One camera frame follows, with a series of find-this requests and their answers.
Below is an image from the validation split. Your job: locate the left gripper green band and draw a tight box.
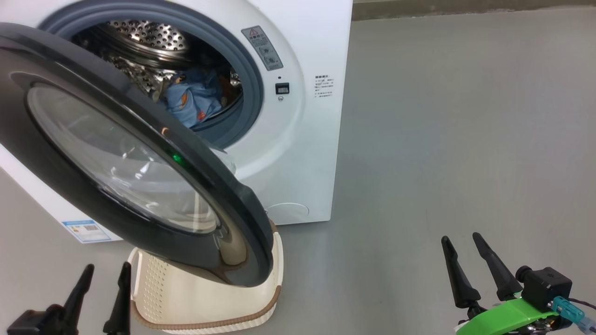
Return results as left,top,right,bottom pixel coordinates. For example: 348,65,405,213
7,261,132,335

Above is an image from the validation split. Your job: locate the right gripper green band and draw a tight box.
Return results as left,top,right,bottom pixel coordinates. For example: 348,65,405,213
441,233,573,335

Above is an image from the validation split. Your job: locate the dark round washing machine door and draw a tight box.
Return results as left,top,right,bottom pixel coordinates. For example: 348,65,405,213
0,22,274,288

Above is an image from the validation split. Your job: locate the blue printed garment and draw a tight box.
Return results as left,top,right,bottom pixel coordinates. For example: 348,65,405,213
158,69,243,128

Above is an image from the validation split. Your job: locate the cream perforated laundry basket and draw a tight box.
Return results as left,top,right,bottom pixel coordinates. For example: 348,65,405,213
128,222,284,335

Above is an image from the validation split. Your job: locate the white washing machine body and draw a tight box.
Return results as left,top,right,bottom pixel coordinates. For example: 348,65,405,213
0,0,353,244

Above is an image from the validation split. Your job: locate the grey rubber door seal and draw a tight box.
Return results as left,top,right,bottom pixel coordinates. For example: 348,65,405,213
40,0,264,149

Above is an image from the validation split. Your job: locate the blue energy label sticker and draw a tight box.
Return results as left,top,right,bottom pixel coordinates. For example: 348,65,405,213
61,219,112,244

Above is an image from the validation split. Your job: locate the round white filter cover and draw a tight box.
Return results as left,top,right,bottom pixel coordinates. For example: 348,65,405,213
266,202,310,225

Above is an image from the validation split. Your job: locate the perforated steel drum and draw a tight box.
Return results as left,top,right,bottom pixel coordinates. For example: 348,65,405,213
70,20,243,128

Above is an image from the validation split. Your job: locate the grey warning sticker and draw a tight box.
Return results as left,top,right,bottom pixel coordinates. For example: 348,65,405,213
241,26,284,71

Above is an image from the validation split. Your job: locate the teal cable connector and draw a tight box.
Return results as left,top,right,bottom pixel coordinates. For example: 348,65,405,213
549,297,586,326

